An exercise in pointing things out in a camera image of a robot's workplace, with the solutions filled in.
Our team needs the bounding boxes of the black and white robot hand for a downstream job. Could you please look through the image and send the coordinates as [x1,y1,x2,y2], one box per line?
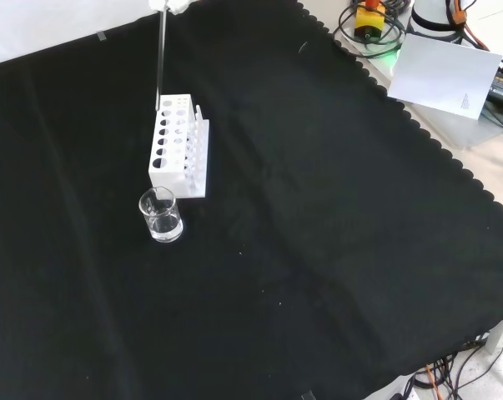
[148,0,190,16]

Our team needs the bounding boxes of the clear glass rod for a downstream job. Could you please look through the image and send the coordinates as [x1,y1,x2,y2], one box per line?
[153,10,169,113]

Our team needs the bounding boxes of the white test tube rack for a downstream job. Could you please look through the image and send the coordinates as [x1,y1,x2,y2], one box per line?
[147,93,211,200]

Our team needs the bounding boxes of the yellow stop button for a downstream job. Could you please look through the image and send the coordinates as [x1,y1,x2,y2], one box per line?
[354,0,388,39]

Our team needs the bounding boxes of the clear glass beaker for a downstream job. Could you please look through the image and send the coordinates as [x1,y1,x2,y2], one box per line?
[138,186,184,244]

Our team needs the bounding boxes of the black bench cloth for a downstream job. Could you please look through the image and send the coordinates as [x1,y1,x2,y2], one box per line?
[0,0,503,400]

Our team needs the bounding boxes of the black cables by stop button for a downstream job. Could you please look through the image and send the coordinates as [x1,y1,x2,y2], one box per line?
[333,0,413,58]

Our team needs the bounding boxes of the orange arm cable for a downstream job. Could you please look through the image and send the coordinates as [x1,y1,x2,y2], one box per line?
[445,0,493,53]

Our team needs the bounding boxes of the orange floor cable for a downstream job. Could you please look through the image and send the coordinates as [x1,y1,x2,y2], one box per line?
[425,361,449,400]

